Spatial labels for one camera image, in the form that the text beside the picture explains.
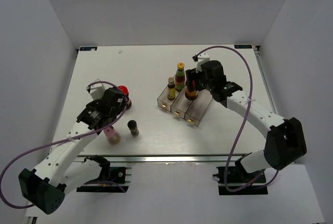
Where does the red lid jar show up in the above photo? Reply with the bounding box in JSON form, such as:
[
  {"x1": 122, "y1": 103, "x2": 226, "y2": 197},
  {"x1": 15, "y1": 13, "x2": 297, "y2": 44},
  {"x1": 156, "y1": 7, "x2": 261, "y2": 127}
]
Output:
[
  {"x1": 118, "y1": 85, "x2": 132, "y2": 110},
  {"x1": 185, "y1": 86, "x2": 199, "y2": 101}
]

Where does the green label sauce bottle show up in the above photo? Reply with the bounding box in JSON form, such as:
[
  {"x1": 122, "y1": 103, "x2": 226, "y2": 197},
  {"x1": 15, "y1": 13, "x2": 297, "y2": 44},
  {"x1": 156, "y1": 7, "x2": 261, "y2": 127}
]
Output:
[{"x1": 175, "y1": 62, "x2": 185, "y2": 91}]

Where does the small yellow label bottle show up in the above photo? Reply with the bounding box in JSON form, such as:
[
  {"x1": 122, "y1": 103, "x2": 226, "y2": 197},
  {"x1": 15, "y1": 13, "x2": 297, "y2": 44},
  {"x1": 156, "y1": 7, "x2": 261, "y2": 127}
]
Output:
[{"x1": 167, "y1": 77, "x2": 175, "y2": 100}]

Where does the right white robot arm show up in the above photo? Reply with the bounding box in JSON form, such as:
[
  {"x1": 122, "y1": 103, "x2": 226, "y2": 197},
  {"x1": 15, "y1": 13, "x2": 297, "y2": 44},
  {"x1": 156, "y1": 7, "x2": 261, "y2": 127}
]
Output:
[{"x1": 185, "y1": 60, "x2": 307, "y2": 182}]

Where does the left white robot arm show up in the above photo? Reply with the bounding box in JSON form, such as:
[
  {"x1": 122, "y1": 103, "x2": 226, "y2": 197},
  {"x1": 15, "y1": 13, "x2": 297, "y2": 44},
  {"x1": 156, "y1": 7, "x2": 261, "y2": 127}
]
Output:
[{"x1": 19, "y1": 88, "x2": 127, "y2": 215}]

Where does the clear three-slot organizer tray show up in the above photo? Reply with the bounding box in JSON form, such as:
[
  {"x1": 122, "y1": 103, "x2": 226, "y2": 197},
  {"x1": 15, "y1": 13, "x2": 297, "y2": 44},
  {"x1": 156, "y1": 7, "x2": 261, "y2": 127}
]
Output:
[{"x1": 157, "y1": 84, "x2": 212, "y2": 126}]

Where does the pink cap spice bottle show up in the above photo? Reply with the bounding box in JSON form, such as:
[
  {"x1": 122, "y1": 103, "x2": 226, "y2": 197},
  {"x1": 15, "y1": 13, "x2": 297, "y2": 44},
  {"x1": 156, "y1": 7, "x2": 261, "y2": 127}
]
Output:
[{"x1": 104, "y1": 126, "x2": 121, "y2": 145}]

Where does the black cap spice bottle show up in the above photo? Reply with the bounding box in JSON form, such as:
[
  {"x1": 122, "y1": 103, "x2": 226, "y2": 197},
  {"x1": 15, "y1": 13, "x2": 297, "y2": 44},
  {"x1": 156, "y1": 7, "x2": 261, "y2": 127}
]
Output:
[{"x1": 127, "y1": 120, "x2": 139, "y2": 137}]

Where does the blue corner label right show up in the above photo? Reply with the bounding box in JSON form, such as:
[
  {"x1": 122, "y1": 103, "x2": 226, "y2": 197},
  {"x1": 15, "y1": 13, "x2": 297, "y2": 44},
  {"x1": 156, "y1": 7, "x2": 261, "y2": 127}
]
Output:
[{"x1": 234, "y1": 44, "x2": 253, "y2": 49}]

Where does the blue corner label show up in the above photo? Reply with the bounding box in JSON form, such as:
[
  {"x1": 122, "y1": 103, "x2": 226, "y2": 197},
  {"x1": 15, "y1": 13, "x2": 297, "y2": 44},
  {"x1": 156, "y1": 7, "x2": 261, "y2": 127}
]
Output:
[
  {"x1": 234, "y1": 44, "x2": 253, "y2": 49},
  {"x1": 79, "y1": 46, "x2": 97, "y2": 51}
]

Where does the blue corner label left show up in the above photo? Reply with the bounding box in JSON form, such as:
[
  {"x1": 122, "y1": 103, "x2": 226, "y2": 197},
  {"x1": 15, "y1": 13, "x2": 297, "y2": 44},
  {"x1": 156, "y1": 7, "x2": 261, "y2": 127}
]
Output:
[{"x1": 79, "y1": 46, "x2": 97, "y2": 51}]

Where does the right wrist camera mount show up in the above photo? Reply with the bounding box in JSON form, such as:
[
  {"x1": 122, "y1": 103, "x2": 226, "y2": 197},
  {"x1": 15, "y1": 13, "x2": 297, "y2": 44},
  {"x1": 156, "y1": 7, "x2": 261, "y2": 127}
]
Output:
[{"x1": 192, "y1": 52, "x2": 210, "y2": 73}]

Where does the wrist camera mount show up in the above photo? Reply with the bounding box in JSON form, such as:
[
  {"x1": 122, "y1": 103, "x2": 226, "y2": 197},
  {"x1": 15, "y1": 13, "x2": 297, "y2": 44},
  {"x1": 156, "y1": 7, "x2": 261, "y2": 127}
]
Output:
[
  {"x1": 192, "y1": 52, "x2": 210, "y2": 73},
  {"x1": 86, "y1": 79, "x2": 106, "y2": 100}
]

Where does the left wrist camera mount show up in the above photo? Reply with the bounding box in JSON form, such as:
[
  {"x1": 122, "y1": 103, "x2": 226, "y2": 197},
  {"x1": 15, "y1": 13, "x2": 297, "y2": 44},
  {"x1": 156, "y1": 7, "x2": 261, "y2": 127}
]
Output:
[{"x1": 86, "y1": 79, "x2": 106, "y2": 100}]

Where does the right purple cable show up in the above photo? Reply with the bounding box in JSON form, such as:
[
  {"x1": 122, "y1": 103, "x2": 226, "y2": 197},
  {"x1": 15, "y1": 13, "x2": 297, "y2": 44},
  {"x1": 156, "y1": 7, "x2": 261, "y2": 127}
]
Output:
[{"x1": 191, "y1": 45, "x2": 280, "y2": 192}]

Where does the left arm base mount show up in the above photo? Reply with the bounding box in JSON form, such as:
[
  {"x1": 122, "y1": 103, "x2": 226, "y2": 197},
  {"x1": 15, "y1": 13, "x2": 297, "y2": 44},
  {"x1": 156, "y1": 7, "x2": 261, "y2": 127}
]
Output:
[{"x1": 76, "y1": 155, "x2": 132, "y2": 193}]

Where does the aluminium table rail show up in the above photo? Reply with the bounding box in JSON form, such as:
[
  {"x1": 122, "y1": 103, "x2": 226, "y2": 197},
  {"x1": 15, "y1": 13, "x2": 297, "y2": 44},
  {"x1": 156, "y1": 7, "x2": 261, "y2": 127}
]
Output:
[{"x1": 75, "y1": 153, "x2": 250, "y2": 164}]

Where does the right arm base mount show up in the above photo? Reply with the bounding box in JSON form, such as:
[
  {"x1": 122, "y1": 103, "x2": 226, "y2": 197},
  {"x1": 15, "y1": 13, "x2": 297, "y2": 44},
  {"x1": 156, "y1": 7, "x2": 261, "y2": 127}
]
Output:
[{"x1": 212, "y1": 154, "x2": 268, "y2": 196}]

